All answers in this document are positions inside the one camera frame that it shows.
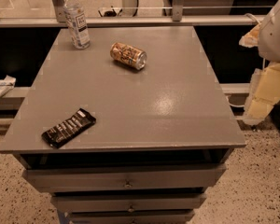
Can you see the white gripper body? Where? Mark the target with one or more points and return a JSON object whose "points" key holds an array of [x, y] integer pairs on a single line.
{"points": [[275, 36]]}

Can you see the middle grey drawer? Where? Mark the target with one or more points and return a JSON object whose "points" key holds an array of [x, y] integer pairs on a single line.
{"points": [[128, 203]]}

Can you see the clear plastic water bottle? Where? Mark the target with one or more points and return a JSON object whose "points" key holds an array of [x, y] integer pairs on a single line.
{"points": [[76, 22]]}

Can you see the top grey drawer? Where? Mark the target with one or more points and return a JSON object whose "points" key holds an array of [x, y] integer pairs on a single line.
{"points": [[125, 178]]}

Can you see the orange soda can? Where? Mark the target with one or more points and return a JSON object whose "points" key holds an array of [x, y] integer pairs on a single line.
{"points": [[128, 55]]}

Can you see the black object behind rail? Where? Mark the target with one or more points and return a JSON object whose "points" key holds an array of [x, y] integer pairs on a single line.
{"points": [[110, 13]]}

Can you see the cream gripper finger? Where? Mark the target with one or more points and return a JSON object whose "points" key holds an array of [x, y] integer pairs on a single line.
{"points": [[264, 94], [250, 39]]}

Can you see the grey drawer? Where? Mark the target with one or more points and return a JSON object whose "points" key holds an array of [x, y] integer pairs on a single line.
{"points": [[125, 178], [128, 203], [137, 217]]}

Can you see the black snack bar wrapper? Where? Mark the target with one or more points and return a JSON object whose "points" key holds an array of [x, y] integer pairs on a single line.
{"points": [[60, 134]]}

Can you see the bottom grey drawer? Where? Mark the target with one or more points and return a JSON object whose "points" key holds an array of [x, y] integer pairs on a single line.
{"points": [[137, 217]]}

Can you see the grey drawer cabinet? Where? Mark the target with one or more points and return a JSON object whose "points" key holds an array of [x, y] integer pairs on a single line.
{"points": [[172, 112]]}

